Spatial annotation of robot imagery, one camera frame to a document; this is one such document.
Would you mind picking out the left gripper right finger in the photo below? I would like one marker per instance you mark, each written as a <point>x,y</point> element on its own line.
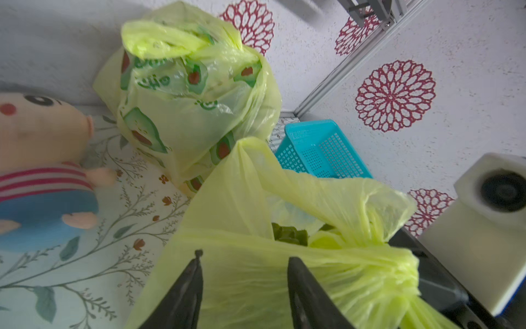
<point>311,307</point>

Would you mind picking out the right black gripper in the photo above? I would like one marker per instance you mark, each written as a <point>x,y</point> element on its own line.
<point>442,291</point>

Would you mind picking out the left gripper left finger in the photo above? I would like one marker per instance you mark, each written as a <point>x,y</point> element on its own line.
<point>180,307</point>

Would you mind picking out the plain green plastic bag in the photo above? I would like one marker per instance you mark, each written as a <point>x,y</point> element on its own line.
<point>251,216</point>

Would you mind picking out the avocado print green plastic bag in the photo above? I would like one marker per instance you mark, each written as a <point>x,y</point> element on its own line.
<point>184,89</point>

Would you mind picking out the teal plastic basket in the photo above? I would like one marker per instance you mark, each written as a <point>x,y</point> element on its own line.
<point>321,149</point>

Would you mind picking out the plush doll toy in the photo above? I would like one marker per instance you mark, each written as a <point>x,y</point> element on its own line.
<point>47,197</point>

